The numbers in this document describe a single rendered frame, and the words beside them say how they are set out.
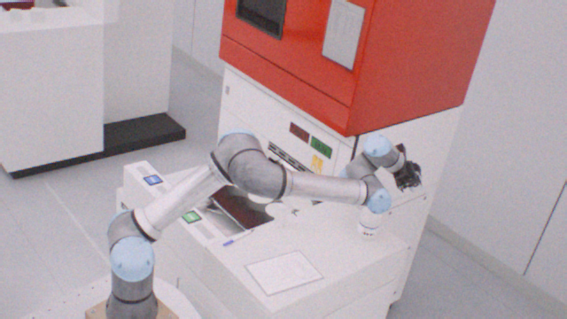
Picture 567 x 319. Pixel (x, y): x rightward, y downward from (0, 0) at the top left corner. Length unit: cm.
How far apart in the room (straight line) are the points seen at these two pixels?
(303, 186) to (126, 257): 52
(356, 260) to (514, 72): 180
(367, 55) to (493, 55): 159
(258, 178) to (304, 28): 79
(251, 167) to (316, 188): 20
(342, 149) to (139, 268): 94
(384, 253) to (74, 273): 179
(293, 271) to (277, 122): 81
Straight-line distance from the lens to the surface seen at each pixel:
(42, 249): 347
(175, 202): 173
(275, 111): 248
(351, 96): 208
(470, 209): 381
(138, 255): 167
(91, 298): 197
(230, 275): 186
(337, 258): 198
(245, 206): 225
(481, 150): 366
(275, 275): 185
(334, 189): 168
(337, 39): 209
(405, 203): 272
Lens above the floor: 218
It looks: 30 degrees down
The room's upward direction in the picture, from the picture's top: 10 degrees clockwise
